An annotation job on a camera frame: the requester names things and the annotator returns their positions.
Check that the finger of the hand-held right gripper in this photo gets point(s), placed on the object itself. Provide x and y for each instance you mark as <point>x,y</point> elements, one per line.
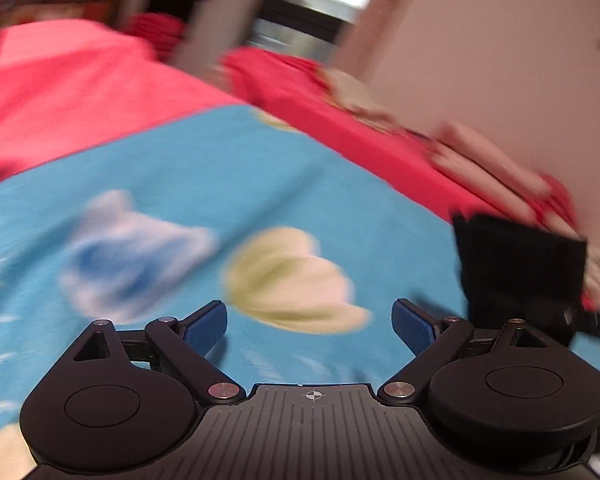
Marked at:
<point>597,322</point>

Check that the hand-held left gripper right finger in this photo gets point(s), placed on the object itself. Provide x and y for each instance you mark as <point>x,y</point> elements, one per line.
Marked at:
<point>413,328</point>

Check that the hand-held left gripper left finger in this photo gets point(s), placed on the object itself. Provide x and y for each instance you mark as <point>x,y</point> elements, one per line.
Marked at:
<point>205,328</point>

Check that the black pants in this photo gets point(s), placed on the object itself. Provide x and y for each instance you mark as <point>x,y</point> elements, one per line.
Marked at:
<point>515,265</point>

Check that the rolled beige towel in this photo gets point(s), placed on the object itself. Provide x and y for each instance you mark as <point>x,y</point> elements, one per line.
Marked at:
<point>597,265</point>

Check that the blue floral bedsheet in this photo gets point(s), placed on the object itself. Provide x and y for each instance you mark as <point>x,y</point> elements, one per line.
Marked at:
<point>180,170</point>

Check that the red bedsheet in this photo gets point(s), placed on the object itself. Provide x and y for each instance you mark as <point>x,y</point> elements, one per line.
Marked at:
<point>330,125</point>

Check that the crumpled beige towel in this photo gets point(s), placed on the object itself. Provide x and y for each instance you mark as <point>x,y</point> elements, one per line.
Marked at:
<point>360,97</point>

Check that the pink sheet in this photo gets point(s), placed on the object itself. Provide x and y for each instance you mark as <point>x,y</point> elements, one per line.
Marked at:
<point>80,90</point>

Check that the pile of red cloth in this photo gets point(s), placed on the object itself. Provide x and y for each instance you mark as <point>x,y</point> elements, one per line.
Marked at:
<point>155,35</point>

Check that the pink curtain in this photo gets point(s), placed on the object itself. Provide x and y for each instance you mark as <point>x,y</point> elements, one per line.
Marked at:
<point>375,15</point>

